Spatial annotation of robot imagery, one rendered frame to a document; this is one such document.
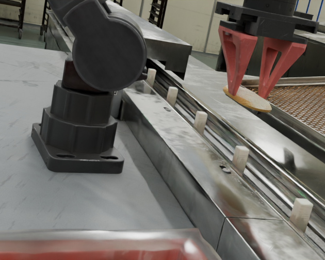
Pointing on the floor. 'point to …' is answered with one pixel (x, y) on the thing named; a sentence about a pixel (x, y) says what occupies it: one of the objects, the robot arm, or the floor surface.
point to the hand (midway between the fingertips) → (248, 89)
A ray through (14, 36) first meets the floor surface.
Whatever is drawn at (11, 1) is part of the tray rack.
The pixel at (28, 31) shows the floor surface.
